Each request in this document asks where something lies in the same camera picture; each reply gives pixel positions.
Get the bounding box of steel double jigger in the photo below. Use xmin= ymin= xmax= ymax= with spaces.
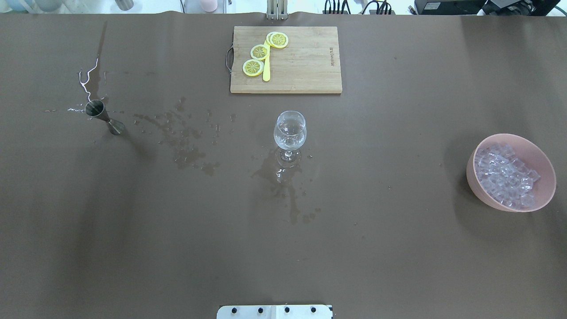
xmin=85 ymin=100 xmax=126 ymax=135

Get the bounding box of clear wine glass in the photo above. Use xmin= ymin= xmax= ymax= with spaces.
xmin=273 ymin=110 xmax=307 ymax=169

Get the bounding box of clear ice cubes pile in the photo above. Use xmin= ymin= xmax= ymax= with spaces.
xmin=474 ymin=144 xmax=541 ymax=209

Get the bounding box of yellow plastic knife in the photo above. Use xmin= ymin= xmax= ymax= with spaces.
xmin=262 ymin=40 xmax=271 ymax=82

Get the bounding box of wooden cutting board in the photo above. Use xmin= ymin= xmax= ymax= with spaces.
xmin=229 ymin=26 xmax=342 ymax=93

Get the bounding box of lemon slice middle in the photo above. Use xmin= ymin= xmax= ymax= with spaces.
xmin=250 ymin=44 xmax=271 ymax=61

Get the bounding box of pink bowl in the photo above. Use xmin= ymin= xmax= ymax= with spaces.
xmin=466 ymin=133 xmax=557 ymax=213

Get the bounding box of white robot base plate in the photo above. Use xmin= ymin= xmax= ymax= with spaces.
xmin=216 ymin=304 xmax=334 ymax=319

